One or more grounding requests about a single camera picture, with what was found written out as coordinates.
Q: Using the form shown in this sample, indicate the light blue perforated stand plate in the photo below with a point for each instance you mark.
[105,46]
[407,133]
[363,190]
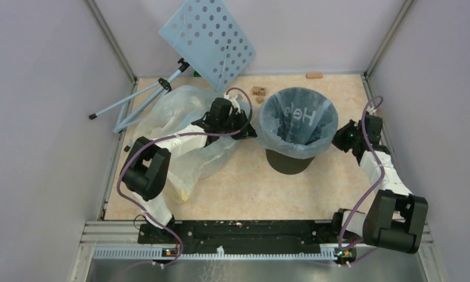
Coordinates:
[205,35]

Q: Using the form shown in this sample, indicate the black plastic trash bin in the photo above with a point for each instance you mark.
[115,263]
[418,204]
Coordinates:
[285,164]

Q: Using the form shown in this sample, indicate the small wooden cork piece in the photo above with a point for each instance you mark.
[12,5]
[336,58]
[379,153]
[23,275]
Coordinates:
[314,75]

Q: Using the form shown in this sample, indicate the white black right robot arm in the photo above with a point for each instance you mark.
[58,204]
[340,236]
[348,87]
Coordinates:
[396,217]

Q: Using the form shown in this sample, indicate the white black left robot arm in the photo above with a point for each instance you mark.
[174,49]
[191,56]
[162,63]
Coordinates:
[146,167]

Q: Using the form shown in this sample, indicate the light blue trash bag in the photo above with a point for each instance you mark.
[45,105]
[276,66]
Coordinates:
[297,122]

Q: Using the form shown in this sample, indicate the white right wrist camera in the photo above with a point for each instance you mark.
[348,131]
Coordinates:
[373,111]

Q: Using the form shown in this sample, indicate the small wooden blocks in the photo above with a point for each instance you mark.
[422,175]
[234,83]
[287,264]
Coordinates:
[260,93]

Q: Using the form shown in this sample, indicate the white slotted cable duct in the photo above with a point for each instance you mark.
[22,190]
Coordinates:
[158,253]

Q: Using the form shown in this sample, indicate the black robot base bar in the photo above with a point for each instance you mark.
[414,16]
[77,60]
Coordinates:
[242,236]

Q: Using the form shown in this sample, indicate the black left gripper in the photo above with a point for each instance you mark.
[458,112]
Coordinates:
[249,132]

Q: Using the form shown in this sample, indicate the translucent yellowish trash bag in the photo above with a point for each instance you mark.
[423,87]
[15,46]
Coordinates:
[170,117]

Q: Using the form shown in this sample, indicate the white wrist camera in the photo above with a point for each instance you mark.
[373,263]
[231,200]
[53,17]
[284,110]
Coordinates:
[373,111]
[235,104]

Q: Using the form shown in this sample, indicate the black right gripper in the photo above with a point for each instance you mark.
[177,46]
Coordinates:
[337,139]

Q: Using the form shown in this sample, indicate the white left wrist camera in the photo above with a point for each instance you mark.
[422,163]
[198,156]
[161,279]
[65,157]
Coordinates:
[235,104]

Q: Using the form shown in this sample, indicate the light blue tripod legs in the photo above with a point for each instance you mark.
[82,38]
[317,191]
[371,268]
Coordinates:
[164,86]

